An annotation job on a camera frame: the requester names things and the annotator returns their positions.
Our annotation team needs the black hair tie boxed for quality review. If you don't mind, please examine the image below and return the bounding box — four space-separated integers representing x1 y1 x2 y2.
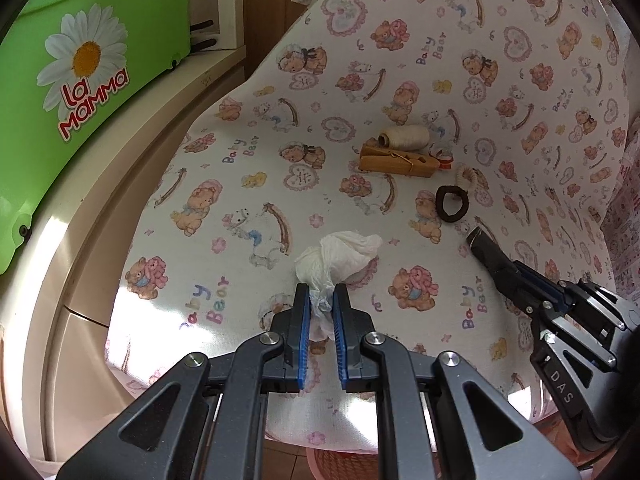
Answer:
433 184 471 224

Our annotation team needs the red orange small clip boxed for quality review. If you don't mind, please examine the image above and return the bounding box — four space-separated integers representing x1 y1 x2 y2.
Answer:
432 150 454 169

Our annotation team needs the white tissue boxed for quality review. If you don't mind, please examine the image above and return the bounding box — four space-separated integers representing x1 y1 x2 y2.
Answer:
295 231 383 341

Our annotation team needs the cream thread spool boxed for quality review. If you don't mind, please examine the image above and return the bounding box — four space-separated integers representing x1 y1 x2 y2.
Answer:
378 125 431 152

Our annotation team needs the wooden clothespin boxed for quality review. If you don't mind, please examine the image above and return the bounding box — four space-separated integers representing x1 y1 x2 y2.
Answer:
358 144 439 178

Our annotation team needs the black rectangular small box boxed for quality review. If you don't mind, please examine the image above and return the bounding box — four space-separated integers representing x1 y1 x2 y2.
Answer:
466 226 521 283

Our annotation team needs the pink plastic waste basket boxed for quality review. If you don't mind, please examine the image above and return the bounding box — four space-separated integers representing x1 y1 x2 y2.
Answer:
306 448 378 480

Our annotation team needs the bear-print chair cover cloth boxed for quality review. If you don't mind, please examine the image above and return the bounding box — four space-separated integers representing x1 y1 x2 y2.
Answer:
105 0 630 452

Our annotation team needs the green plastic storage box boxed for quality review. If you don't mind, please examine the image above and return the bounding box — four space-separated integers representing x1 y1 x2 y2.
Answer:
1 0 190 269

